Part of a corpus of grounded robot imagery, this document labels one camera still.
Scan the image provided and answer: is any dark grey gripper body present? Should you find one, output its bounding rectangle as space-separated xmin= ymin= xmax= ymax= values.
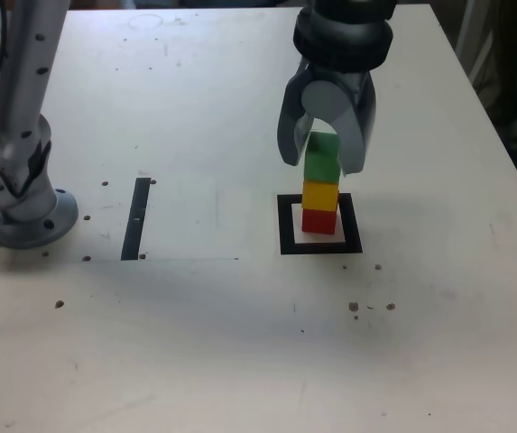
xmin=305 ymin=64 xmax=371 ymax=98

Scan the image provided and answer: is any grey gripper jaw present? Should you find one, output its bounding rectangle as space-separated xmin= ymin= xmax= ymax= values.
xmin=300 ymin=70 xmax=380 ymax=178
xmin=276 ymin=57 xmax=317 ymax=168

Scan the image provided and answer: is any green cube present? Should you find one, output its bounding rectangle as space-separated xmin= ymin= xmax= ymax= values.
xmin=303 ymin=131 xmax=343 ymax=185

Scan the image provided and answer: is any yellow cube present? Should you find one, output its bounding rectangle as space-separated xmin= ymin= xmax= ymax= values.
xmin=301 ymin=179 xmax=341 ymax=213

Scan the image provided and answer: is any red cube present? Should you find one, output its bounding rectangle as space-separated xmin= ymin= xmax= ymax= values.
xmin=300 ymin=207 xmax=338 ymax=236

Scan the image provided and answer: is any black tape square outline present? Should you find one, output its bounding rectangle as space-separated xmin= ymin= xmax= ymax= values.
xmin=276 ymin=192 xmax=364 ymax=256

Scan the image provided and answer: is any black tape strip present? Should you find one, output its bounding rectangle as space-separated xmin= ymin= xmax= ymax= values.
xmin=120 ymin=177 xmax=151 ymax=262

